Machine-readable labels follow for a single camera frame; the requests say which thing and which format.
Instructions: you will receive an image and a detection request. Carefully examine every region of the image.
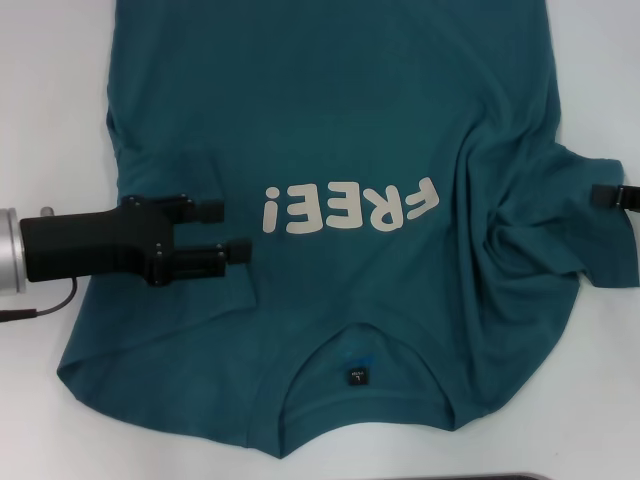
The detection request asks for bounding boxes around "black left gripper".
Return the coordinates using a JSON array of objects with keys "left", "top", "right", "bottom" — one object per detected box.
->
[{"left": 19, "top": 193, "right": 253, "bottom": 289}]

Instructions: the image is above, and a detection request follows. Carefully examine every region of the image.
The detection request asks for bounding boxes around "teal T-shirt with FREE print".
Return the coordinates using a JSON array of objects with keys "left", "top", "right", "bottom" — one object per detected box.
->
[{"left": 55, "top": 0, "right": 640, "bottom": 447}]

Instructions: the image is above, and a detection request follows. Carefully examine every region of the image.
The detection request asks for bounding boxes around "left arm cable with connectors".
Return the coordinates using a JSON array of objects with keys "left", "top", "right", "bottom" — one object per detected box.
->
[{"left": 0, "top": 205, "right": 79, "bottom": 322}]

